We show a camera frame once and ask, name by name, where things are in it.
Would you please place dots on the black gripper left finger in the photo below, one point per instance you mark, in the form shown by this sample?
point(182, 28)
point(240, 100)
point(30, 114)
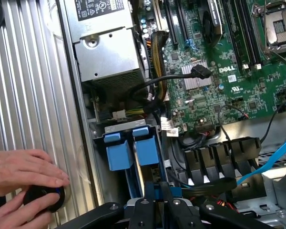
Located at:
point(143, 214)

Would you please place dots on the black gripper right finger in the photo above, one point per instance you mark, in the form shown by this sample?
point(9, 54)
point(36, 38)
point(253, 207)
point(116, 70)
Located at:
point(178, 214)

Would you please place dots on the blue disk carrier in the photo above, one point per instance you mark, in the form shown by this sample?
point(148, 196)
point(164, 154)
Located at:
point(118, 155)

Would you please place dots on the metal disk bay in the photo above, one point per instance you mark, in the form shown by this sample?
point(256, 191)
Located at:
point(124, 127)

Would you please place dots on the person's hand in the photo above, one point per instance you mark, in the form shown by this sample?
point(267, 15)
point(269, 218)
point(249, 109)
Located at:
point(14, 214)
point(19, 169)

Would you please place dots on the black plastic fan shroud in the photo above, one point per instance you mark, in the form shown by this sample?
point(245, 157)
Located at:
point(219, 157)

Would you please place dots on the metal optical drive cage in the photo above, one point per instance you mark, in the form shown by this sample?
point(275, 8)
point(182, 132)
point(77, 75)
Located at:
point(281, 190)

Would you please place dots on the open grey PC case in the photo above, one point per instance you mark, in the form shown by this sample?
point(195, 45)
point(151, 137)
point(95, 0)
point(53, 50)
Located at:
point(252, 128)

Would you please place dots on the green motherboard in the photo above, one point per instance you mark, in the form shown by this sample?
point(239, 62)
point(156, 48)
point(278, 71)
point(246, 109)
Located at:
point(228, 100)

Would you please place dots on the silver chipset heatsink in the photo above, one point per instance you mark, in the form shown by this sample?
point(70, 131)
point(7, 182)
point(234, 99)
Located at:
point(195, 82)

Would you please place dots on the grey power supply unit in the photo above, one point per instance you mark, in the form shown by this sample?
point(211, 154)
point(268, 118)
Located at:
point(105, 55)

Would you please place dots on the black RAM slot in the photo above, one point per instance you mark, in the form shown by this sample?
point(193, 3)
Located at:
point(249, 35)
point(236, 35)

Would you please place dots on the black expansion slot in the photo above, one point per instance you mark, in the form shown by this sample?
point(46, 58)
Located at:
point(182, 19)
point(170, 21)

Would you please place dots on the CPU socket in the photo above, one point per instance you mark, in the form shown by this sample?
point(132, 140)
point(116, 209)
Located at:
point(278, 26)

